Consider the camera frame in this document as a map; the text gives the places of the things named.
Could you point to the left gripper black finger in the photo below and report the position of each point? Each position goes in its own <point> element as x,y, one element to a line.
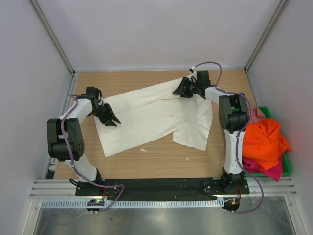
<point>116,119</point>
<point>111,124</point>

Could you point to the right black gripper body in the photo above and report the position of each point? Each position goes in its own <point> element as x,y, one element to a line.
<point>190,87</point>

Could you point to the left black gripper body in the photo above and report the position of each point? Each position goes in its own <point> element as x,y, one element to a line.
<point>103,112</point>

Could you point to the cream white t shirt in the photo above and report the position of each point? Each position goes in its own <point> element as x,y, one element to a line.
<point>153,112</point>

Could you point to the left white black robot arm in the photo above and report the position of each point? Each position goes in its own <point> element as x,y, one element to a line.
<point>66,144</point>

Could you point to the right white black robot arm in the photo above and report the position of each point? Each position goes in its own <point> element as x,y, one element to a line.
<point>234,117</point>

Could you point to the pink t shirt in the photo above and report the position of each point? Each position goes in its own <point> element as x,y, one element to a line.
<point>257,115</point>

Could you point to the orange t shirt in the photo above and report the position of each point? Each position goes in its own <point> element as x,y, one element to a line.
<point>264,143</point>

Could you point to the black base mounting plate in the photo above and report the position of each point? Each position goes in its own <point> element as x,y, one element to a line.
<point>146,189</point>

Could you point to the magenta t shirt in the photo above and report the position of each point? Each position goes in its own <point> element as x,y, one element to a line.
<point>251,166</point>

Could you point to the green plastic bin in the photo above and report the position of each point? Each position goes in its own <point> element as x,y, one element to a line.
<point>263,146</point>

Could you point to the white slotted cable duct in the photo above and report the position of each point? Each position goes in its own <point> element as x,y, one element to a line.
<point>97,203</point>

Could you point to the left aluminium corner post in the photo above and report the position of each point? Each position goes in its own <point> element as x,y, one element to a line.
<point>47,27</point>

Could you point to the aluminium corner post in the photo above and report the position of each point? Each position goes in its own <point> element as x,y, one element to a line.
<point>47,27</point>
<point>279,10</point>

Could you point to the right aluminium corner post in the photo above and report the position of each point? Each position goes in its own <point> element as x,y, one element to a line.
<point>279,10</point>

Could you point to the aluminium front frame rail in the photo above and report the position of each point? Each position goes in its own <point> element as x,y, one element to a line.
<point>64,189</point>

